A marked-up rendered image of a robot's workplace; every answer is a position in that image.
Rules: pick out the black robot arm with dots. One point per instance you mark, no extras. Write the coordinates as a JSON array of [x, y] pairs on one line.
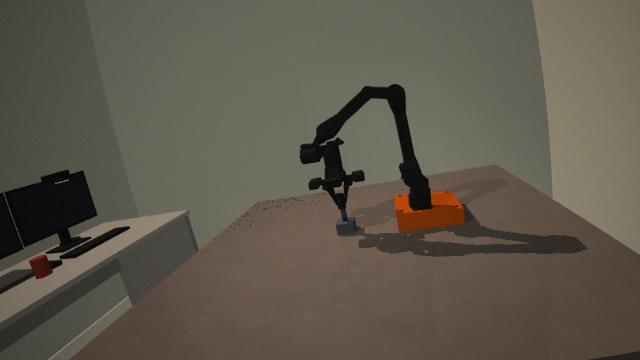
[[419, 196]]

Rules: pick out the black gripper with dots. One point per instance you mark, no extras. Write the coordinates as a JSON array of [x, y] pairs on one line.
[[356, 176]]

